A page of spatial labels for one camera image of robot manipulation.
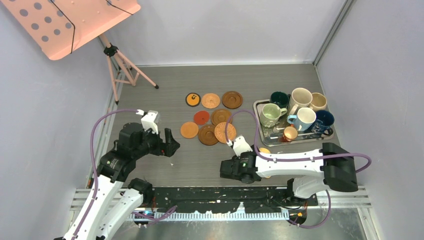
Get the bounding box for red round coaster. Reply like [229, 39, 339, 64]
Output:
[193, 110, 210, 126]

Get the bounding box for dark wooden coaster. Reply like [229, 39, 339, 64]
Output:
[197, 124, 219, 146]
[221, 91, 243, 109]

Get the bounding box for navy blue mug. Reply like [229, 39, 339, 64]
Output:
[311, 110, 335, 136]

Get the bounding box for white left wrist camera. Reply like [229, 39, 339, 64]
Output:
[136, 109, 160, 135]

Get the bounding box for yellow cup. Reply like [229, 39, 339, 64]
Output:
[258, 147, 273, 180]

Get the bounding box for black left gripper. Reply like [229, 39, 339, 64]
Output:
[133, 123, 180, 159]

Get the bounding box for woven rattan coaster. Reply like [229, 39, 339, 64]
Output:
[214, 122, 237, 144]
[201, 93, 221, 109]

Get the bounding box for metal tray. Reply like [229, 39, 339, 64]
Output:
[259, 114, 335, 147]

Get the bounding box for brown wooden coaster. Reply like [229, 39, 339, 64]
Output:
[210, 108, 232, 126]

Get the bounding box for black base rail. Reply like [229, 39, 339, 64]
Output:
[141, 186, 318, 214]

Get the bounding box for white light blue mug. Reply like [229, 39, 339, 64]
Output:
[286, 107, 317, 132]

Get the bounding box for pink music stand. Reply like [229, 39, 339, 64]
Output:
[2, 0, 159, 104]

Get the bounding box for light orange wooden coaster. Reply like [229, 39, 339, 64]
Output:
[180, 121, 199, 139]

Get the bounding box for orange black face coaster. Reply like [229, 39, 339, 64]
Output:
[185, 92, 201, 107]

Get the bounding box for cream mug tall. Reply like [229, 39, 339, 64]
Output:
[287, 87, 313, 115]

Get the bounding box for small brown cup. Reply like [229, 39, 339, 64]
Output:
[281, 126, 298, 143]

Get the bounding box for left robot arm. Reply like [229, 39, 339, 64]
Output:
[62, 122, 180, 240]

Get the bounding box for beige mug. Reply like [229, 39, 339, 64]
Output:
[308, 92, 328, 112]

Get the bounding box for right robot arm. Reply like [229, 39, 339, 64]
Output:
[219, 142, 358, 205]

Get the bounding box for light green mug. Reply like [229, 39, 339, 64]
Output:
[259, 103, 288, 128]

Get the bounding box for dark green mug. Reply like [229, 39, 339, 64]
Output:
[269, 91, 290, 109]

